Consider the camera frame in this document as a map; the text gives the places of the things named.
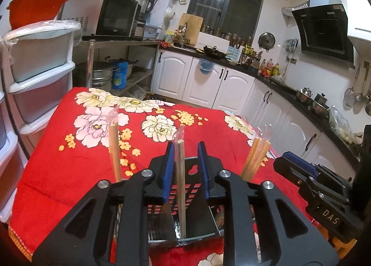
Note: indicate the wooden cutting board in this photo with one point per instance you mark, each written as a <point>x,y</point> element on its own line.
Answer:
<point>194,24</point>

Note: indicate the black wok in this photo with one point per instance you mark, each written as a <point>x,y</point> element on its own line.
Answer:
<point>213,52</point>

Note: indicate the chopstick pair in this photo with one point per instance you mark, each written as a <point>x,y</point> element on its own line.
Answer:
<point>179,144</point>
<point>260,147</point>
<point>113,134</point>

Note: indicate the white base cabinets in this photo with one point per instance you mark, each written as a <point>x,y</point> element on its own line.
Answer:
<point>179,76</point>

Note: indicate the white drawer tower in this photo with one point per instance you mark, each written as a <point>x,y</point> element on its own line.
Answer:
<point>13,162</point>
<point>36,70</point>

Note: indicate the white drawer tower left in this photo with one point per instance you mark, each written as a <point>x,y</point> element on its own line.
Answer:
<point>13,162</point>

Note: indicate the black range hood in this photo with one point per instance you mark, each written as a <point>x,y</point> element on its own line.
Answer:
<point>323,32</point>

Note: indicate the silver microwave oven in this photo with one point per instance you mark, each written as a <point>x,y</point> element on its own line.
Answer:
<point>102,17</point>

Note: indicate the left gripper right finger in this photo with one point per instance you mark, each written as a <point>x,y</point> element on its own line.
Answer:
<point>261,225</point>

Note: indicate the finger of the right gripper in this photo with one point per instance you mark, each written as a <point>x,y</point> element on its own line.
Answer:
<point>301,163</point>

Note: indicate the red plastic basin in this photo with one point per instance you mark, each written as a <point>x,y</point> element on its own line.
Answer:
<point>25,12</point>

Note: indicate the olive perforated utensil holder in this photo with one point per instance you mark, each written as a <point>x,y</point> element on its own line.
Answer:
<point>172,226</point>

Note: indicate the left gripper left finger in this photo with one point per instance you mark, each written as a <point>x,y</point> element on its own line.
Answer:
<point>108,226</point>

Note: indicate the white drawer tower right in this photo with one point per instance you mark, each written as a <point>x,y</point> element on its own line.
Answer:
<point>36,70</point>

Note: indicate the blue canister on shelf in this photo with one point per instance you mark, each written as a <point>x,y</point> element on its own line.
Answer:
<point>119,74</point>

